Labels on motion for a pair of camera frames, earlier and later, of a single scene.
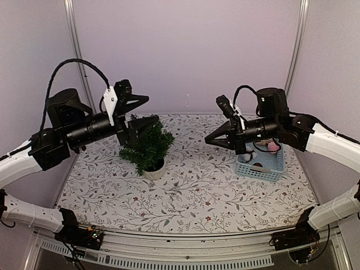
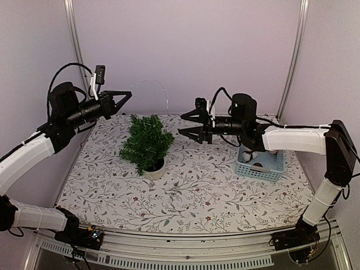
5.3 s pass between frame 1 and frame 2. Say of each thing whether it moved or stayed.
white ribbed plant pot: stayed
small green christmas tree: stayed
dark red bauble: stayed
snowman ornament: stayed
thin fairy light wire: moved
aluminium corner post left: stayed
